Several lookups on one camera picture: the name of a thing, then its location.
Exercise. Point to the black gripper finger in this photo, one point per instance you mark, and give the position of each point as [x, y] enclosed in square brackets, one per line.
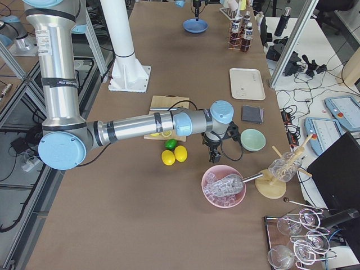
[214, 156]

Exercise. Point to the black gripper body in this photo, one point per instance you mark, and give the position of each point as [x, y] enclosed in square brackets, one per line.
[212, 143]

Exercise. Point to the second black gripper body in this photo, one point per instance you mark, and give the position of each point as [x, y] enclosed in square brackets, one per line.
[196, 7]

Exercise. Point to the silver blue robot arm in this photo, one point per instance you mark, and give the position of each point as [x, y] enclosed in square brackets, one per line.
[67, 136]

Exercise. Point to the blue plate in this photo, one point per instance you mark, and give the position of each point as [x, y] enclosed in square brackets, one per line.
[195, 26]

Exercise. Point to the mint green bowl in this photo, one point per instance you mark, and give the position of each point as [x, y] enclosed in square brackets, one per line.
[252, 140]

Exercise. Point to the dark grey folded cloth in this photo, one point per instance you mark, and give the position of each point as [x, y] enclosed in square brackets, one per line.
[252, 114]

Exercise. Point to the pink bowl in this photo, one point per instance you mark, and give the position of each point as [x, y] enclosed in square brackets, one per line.
[221, 171]

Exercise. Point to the metal ice scoop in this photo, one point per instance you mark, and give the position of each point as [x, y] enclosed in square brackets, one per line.
[232, 184]

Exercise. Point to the yellow lemon right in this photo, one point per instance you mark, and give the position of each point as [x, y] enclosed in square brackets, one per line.
[180, 153]

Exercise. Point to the yellow lemon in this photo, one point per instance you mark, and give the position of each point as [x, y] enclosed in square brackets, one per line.
[180, 153]
[168, 158]

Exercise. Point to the clear ice cubes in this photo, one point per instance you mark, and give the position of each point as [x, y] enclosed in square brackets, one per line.
[208, 189]

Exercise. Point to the green lime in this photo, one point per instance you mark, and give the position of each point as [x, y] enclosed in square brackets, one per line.
[171, 144]

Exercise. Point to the yellow lemon left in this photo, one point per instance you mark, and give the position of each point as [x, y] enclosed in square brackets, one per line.
[168, 158]

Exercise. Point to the syrup bottle front left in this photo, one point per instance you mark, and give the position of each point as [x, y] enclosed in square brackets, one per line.
[234, 39]

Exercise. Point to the syrup bottle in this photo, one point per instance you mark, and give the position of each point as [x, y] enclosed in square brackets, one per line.
[246, 19]
[234, 39]
[246, 40]

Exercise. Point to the cream plastic tray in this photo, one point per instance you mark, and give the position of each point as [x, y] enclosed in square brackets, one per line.
[246, 84]

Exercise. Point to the syrup bottle back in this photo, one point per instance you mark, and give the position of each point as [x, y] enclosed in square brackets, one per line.
[246, 19]

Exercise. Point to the lemon slices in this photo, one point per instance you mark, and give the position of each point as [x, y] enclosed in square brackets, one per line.
[164, 134]

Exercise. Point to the wooden glass drying rack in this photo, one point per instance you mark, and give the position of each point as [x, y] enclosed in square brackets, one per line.
[268, 185]

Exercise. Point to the clear glass mug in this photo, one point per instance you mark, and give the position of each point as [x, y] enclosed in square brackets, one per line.
[285, 167]

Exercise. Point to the syrup bottle front right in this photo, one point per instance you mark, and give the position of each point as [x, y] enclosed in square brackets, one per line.
[246, 40]

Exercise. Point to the silver knife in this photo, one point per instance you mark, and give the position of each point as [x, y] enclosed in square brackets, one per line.
[173, 108]

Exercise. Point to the wooden cutting board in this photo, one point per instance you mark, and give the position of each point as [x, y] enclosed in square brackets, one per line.
[166, 101]

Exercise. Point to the bar spoon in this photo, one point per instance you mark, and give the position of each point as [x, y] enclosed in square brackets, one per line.
[287, 200]

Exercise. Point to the black thermos bottle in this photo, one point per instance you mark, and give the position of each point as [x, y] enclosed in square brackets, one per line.
[282, 24]

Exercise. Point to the blue teach pendant lower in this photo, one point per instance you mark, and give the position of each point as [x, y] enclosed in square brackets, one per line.
[327, 132]

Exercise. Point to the blue teach pendant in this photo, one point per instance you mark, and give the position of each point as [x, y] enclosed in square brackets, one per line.
[345, 109]
[327, 132]

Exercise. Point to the wine glass upper left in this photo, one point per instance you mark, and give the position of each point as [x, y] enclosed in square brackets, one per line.
[289, 225]

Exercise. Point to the wine glass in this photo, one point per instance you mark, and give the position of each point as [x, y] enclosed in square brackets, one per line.
[281, 257]
[303, 252]
[309, 219]
[289, 225]
[317, 241]

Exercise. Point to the black monitor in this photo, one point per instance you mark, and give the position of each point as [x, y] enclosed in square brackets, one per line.
[336, 174]

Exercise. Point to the wine glass upper right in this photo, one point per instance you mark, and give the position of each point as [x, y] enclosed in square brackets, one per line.
[309, 219]

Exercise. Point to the blue teach pendant upper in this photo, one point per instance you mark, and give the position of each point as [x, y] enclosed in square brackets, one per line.
[345, 109]

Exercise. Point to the wine glass lower left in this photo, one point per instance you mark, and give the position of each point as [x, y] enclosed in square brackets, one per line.
[281, 257]

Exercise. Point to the wine glass lower right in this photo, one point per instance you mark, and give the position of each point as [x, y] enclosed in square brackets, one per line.
[303, 252]

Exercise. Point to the wine glass middle right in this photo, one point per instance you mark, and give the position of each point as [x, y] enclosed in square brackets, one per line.
[317, 241]

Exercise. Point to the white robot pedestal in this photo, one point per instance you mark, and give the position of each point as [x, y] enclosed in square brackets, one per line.
[128, 74]

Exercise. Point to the aluminium frame post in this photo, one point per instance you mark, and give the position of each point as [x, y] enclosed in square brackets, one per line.
[300, 24]

